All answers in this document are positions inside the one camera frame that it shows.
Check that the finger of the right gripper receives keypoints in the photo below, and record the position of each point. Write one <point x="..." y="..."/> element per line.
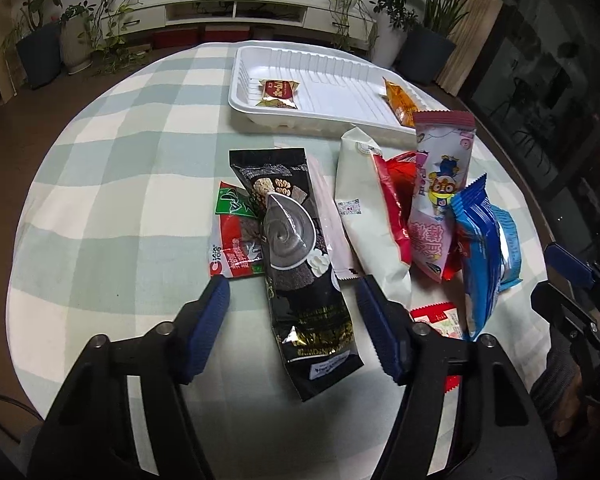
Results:
<point x="561" y="312"/>
<point x="576" y="272"/>

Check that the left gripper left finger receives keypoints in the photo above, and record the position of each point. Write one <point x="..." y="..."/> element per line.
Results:
<point x="167" y="358"/>

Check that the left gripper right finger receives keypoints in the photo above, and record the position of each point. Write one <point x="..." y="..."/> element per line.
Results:
<point x="420" y="361"/>

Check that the light blue snack packet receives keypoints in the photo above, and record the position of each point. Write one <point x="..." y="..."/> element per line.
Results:
<point x="510" y="248"/>

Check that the dark blue snack packet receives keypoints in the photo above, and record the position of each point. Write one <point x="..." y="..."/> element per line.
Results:
<point x="477" y="233"/>

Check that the green red snack packet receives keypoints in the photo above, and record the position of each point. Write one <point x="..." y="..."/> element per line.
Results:
<point x="235" y="249"/>

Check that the black cookie snack packet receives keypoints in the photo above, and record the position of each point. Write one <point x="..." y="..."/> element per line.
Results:
<point x="310" y="320"/>

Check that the pink cartoon snack packet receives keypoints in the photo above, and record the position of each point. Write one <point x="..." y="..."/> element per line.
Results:
<point x="444" y="144"/>

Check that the white red snack packet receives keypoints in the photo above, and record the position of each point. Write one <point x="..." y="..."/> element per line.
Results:
<point x="371" y="215"/>

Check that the orange snack bar packet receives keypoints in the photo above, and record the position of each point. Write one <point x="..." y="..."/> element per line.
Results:
<point x="401" y="104"/>

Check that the small gold red candy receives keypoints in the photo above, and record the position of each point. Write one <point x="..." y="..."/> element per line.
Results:
<point x="279" y="93"/>

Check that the right hand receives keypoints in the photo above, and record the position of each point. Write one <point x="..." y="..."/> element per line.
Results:
<point x="561" y="399"/>

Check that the small red white packet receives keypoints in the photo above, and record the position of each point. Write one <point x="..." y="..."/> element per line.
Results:
<point x="442" y="317"/>

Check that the checkered green white tablecloth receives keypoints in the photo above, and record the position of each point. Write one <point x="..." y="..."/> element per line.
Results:
<point x="113" y="239"/>

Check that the pale pink snack packet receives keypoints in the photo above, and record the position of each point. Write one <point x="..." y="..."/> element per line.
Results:
<point x="337" y="244"/>

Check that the shiny red snack packet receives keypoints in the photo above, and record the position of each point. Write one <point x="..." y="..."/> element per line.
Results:
<point x="400" y="179"/>

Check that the large plant dark pot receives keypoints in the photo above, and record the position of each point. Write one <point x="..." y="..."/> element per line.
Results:
<point x="429" y="45"/>

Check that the white plastic tray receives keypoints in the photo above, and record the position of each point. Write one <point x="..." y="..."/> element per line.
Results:
<point x="336" y="92"/>

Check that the beige curtain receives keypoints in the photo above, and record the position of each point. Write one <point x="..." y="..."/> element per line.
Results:
<point x="469" y="37"/>

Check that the plant in white pot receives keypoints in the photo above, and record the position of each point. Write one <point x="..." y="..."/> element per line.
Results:
<point x="395" y="18"/>

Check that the red storage box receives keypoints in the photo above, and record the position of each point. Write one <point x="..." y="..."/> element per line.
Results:
<point x="226" y="33"/>
<point x="175" y="38"/>

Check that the white tv cabinet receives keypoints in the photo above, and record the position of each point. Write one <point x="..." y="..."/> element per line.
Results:
<point x="275" y="20"/>

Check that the trailing vine plant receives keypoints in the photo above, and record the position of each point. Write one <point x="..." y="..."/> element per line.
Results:
<point x="343" y="14"/>

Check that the left tall plant dark pot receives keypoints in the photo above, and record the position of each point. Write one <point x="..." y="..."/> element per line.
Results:
<point x="35" y="39"/>

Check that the left plant white pot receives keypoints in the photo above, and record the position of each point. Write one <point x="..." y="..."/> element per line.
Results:
<point x="97" y="28"/>

